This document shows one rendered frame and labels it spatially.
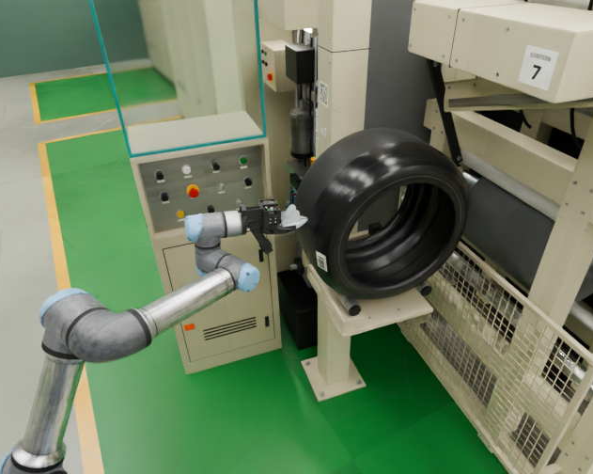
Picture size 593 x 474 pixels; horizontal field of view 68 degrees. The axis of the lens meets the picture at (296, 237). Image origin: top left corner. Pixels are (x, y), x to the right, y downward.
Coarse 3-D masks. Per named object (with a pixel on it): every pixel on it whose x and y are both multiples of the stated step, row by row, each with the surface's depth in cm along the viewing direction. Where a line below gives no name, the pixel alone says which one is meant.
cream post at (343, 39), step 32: (320, 0) 136; (352, 0) 130; (320, 32) 141; (352, 32) 135; (320, 64) 147; (352, 64) 140; (352, 96) 146; (352, 128) 153; (320, 320) 212; (320, 352) 224
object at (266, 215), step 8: (264, 200) 129; (272, 200) 130; (240, 208) 126; (248, 208) 125; (256, 208) 126; (264, 208) 126; (272, 208) 128; (248, 216) 125; (256, 216) 125; (264, 216) 124; (272, 216) 125; (280, 216) 127; (248, 224) 127; (256, 224) 127; (264, 224) 126; (272, 224) 128; (264, 232) 128; (272, 232) 129
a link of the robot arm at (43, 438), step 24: (72, 288) 103; (48, 312) 98; (72, 312) 95; (48, 336) 97; (48, 360) 99; (72, 360) 98; (48, 384) 99; (72, 384) 102; (48, 408) 100; (48, 432) 101; (24, 456) 101; (48, 456) 103
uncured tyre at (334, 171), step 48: (336, 144) 137; (384, 144) 128; (336, 192) 124; (384, 192) 124; (432, 192) 160; (336, 240) 128; (384, 240) 171; (432, 240) 160; (336, 288) 142; (384, 288) 146
